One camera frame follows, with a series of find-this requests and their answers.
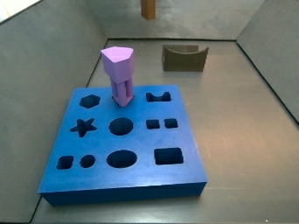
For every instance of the brown arch peg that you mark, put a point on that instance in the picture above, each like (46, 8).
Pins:
(148, 9)

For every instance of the blue shape sorting board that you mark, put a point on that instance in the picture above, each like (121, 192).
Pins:
(129, 153)

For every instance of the dark grey arch holder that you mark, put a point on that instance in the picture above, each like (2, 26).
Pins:
(184, 58)

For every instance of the purple pentagon peg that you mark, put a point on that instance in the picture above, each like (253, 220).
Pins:
(119, 67)

